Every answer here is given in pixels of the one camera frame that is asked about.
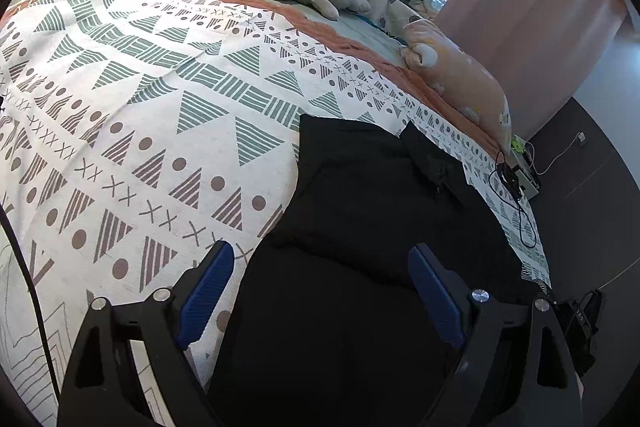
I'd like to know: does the pink curtain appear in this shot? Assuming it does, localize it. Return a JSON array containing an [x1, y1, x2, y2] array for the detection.
[[432, 0, 628, 142]]

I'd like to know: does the small black device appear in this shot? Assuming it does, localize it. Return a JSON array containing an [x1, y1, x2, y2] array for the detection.
[[500, 162, 526, 202]]

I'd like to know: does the white geometric patterned blanket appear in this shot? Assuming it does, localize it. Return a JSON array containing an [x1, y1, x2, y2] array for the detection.
[[0, 0, 551, 427]]

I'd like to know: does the thin black cable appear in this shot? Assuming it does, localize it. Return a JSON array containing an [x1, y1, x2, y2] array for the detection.
[[489, 149, 538, 250]]

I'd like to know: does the white charger cable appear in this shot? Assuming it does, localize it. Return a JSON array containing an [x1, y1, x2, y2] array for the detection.
[[532, 132, 588, 175]]

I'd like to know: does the orange plush pillow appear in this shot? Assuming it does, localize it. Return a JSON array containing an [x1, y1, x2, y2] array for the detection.
[[400, 18, 513, 155]]

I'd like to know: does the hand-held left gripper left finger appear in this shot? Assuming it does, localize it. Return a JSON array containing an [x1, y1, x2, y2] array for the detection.
[[56, 240, 236, 427]]

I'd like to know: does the white box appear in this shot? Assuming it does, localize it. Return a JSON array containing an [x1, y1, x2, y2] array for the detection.
[[510, 152, 542, 200]]

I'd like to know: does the black garment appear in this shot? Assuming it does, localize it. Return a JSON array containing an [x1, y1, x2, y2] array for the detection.
[[207, 113, 551, 427]]

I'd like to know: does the thick black cable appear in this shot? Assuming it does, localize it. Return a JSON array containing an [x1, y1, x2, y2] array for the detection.
[[0, 202, 61, 393]]

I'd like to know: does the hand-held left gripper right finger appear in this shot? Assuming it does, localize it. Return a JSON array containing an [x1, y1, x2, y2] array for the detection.
[[407, 243, 585, 427]]

